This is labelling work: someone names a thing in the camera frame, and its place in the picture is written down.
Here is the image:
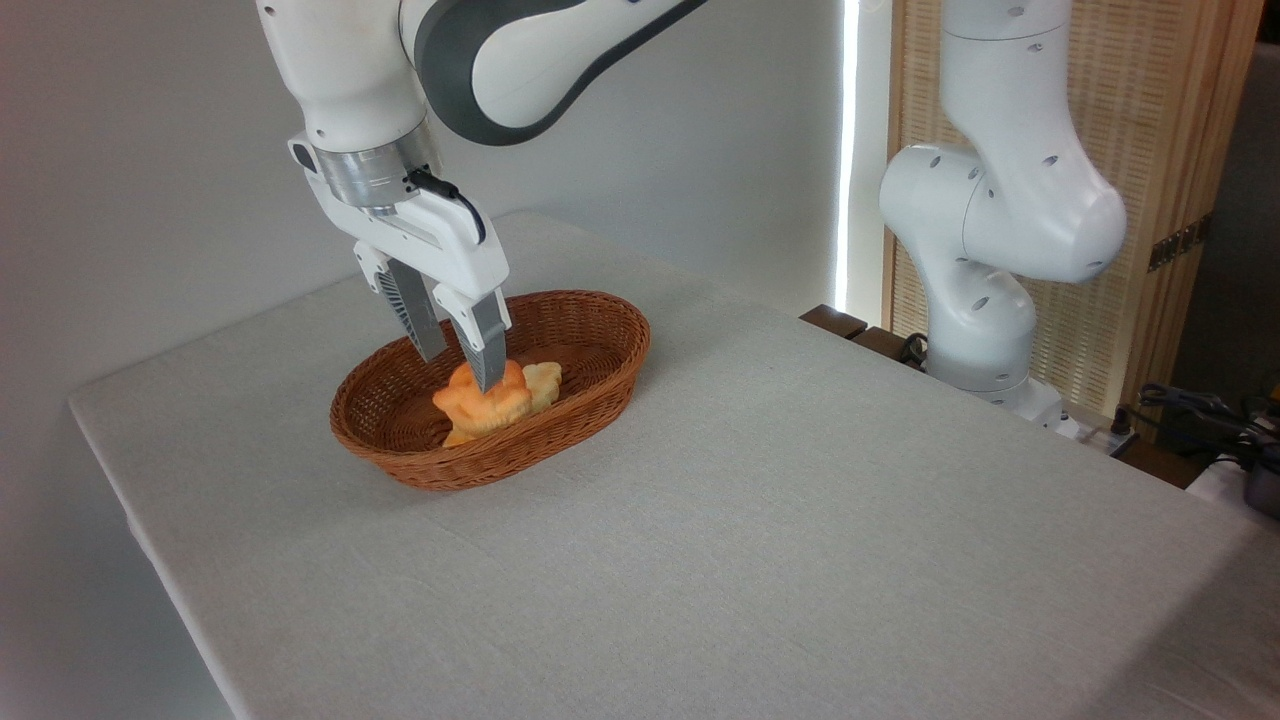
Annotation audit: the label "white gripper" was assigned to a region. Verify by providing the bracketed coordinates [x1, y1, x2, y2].
[288, 133, 513, 393]

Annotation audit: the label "round orange knotted bread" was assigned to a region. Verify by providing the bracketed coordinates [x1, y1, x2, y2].
[432, 358, 533, 438]

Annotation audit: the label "long pale bread loaf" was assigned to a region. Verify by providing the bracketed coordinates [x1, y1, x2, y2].
[441, 361, 563, 448]

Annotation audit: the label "brown wicker oval basket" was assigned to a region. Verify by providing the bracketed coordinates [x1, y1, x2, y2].
[329, 290, 652, 492]

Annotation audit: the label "dark brown wooden block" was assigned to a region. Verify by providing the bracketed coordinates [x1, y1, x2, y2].
[799, 304, 869, 341]
[851, 325, 927, 369]

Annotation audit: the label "grey tablecloth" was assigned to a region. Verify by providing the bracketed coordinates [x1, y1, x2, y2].
[68, 210, 1280, 720]

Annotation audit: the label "wooden folding screen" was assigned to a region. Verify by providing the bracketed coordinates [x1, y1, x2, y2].
[882, 0, 1267, 443]

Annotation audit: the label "dark metal screen hinge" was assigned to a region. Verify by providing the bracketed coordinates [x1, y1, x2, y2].
[1147, 212, 1214, 273]

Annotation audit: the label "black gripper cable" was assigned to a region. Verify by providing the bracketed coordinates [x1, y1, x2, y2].
[404, 167, 488, 247]

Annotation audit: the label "black cable bundle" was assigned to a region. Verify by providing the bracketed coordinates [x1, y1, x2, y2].
[1137, 382, 1280, 473]

